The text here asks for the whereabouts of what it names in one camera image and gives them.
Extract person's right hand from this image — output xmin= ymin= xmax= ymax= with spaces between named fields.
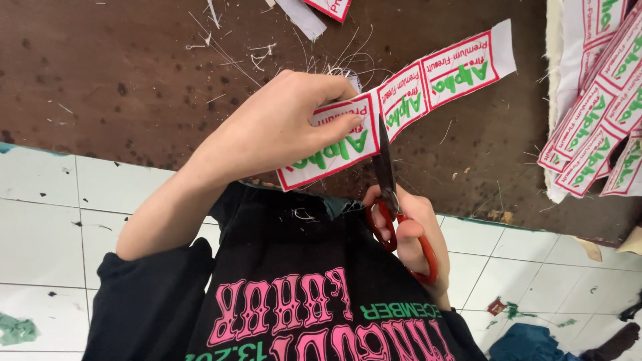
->
xmin=362 ymin=185 xmax=452 ymax=312

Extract person's left hand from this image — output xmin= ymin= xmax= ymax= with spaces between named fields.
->
xmin=198 ymin=70 xmax=363 ymax=185

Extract red-handled scissors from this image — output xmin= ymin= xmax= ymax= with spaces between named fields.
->
xmin=365 ymin=114 xmax=439 ymax=285

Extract white label strip red borders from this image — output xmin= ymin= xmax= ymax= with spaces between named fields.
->
xmin=276 ymin=19 xmax=518 ymax=193

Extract white thread scraps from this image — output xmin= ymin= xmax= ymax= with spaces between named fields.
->
xmin=185 ymin=0 xmax=387 ymax=93

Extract white fabric strip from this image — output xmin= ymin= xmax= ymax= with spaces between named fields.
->
xmin=274 ymin=0 xmax=328 ymax=42

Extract single red-bordered label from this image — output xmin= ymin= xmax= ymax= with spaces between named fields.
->
xmin=302 ymin=0 xmax=352 ymax=24

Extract blue cloth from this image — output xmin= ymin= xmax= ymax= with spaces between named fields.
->
xmin=489 ymin=322 xmax=578 ymax=361

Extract person's black printed shirt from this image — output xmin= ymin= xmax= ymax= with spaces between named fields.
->
xmin=82 ymin=181 xmax=488 ymax=361

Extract beige fabric scrap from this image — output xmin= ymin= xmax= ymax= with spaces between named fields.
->
xmin=571 ymin=235 xmax=604 ymax=263
xmin=616 ymin=225 xmax=642 ymax=256

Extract pile of label strips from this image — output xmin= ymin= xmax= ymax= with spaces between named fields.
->
xmin=537 ymin=0 xmax=642 ymax=199

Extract cream cloth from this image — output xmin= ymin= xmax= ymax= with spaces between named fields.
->
xmin=544 ymin=0 xmax=570 ymax=204

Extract black object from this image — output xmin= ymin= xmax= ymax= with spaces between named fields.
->
xmin=619 ymin=290 xmax=642 ymax=323

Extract green fabric scrap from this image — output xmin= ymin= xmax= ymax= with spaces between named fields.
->
xmin=0 ymin=311 xmax=39 ymax=347

